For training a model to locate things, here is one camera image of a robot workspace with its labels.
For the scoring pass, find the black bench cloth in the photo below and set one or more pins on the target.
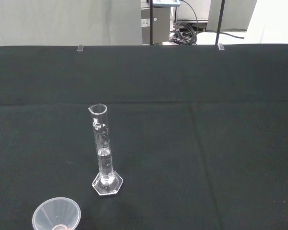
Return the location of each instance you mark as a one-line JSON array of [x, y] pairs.
[[182, 119]]

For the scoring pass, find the grey cabinet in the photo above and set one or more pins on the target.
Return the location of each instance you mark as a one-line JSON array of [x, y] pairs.
[[162, 26]]

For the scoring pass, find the black tripod leg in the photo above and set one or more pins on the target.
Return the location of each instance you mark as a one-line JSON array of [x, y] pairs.
[[220, 21]]

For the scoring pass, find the clear tape clip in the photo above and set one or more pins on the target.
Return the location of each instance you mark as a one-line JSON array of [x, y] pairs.
[[80, 48], [220, 46]]

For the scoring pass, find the black stand pole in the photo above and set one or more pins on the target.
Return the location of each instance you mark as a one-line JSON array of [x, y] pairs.
[[151, 26]]

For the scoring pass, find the clear plastic funnel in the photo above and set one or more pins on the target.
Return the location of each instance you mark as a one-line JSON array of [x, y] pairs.
[[45, 215]]

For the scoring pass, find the blue-grey device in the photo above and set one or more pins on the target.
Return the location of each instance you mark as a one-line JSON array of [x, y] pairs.
[[165, 2]]

